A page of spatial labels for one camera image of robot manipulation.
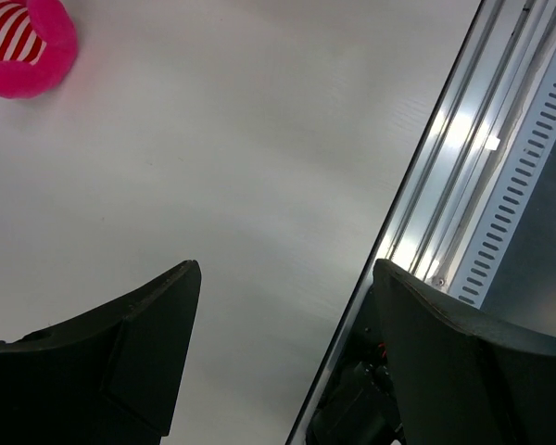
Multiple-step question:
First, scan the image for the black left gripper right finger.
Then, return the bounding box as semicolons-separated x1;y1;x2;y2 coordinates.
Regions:
373;260;556;444

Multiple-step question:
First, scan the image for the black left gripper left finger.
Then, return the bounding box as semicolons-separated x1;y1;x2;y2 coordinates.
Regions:
0;261;201;444

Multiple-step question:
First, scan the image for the white pink glasses plush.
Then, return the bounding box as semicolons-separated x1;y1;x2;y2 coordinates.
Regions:
0;0;79;99

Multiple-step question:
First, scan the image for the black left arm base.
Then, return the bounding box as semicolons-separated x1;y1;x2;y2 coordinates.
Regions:
305;288;406;444

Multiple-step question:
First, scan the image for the white slotted cable duct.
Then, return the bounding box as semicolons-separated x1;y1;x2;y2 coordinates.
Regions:
448;49;556;309

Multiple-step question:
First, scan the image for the aluminium mounting rail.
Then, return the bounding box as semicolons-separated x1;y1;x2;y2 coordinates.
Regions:
286;0;556;445

